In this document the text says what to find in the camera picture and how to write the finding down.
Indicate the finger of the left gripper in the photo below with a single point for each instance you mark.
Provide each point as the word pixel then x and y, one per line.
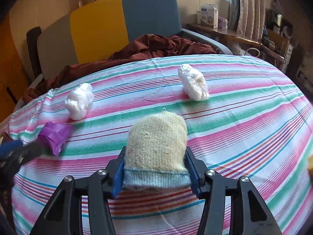
pixel 23 155
pixel 8 148

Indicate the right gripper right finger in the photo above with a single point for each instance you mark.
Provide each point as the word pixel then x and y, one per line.
pixel 249 212

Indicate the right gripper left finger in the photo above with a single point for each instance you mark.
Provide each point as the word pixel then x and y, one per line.
pixel 63 212

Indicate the purple pouch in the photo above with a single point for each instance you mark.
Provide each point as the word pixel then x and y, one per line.
pixel 54 135

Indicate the small yellow sponge block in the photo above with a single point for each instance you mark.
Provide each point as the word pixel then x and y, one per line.
pixel 310 166

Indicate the cream knitted sock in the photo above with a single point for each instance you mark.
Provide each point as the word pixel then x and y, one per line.
pixel 155 153

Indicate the white plastic bundle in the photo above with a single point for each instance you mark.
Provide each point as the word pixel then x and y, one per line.
pixel 194 83

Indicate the wooden wardrobe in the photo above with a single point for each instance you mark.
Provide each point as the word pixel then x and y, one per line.
pixel 14 80

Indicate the striped bed cover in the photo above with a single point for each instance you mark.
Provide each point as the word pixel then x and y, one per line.
pixel 256 123

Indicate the black rolled mat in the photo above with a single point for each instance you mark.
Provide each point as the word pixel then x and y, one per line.
pixel 32 38

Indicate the grey yellow blue headboard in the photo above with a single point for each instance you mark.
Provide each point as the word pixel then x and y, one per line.
pixel 97 30

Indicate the dark red blanket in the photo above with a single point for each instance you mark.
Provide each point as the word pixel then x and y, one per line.
pixel 142 48

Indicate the stereo shelf clutter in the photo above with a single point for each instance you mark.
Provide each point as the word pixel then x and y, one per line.
pixel 277 34

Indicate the wooden side desk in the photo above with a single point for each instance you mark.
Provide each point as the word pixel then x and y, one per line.
pixel 229 35

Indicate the pink curtain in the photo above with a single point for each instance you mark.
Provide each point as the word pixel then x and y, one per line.
pixel 251 18

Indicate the white appliance box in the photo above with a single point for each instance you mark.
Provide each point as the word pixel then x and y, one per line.
pixel 208 15

